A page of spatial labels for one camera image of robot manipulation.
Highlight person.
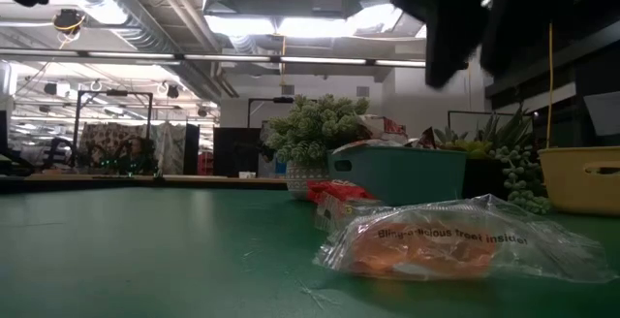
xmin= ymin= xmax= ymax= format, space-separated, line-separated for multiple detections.
xmin=113 ymin=136 xmax=159 ymax=175

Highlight clear green ring pop packet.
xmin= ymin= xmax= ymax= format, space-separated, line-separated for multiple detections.
xmin=315 ymin=192 xmax=388 ymax=235

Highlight long ceiling light bar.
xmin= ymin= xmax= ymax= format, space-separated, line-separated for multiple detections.
xmin=0 ymin=48 xmax=427 ymax=70

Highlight black yellow cable reel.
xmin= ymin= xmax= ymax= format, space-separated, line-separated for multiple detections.
xmin=51 ymin=8 xmax=87 ymax=36

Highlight yellow plastic basket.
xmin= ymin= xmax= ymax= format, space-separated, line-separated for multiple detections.
xmin=538 ymin=145 xmax=620 ymax=217

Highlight patterned curtain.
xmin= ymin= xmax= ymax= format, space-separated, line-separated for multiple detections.
xmin=79 ymin=121 xmax=188 ymax=176

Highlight long wooden workbench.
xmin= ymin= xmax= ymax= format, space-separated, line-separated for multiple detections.
xmin=18 ymin=172 xmax=288 ymax=186

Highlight red KitKat bar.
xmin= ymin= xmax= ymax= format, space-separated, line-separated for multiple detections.
xmin=304 ymin=179 xmax=377 ymax=207

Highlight teal plastic basket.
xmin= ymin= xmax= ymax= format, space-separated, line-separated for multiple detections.
xmin=327 ymin=143 xmax=469 ymax=207

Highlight narrow black panel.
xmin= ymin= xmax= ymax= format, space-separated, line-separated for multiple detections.
xmin=182 ymin=122 xmax=201 ymax=176

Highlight pale green bushy succulent plant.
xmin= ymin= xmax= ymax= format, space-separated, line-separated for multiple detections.
xmin=264 ymin=93 xmax=372 ymax=201

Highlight clear orange ring pop packet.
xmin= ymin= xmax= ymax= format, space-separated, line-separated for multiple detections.
xmin=313 ymin=196 xmax=619 ymax=284

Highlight silver spiral ventilation duct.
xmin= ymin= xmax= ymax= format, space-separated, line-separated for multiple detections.
xmin=57 ymin=0 xmax=224 ymax=101

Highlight mixed succulents in dark pot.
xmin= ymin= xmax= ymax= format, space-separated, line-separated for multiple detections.
xmin=433 ymin=107 xmax=553 ymax=215

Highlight red cabinet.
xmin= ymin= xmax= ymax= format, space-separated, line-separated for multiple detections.
xmin=197 ymin=150 xmax=215 ymax=176

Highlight yellow hanging cord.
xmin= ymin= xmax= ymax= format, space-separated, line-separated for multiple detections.
xmin=545 ymin=21 xmax=555 ymax=148

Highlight small black gantry frame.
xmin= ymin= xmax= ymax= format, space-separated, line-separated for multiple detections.
xmin=246 ymin=96 xmax=295 ymax=130

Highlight black partition panel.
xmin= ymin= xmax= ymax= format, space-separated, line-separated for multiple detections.
xmin=212 ymin=126 xmax=263 ymax=178

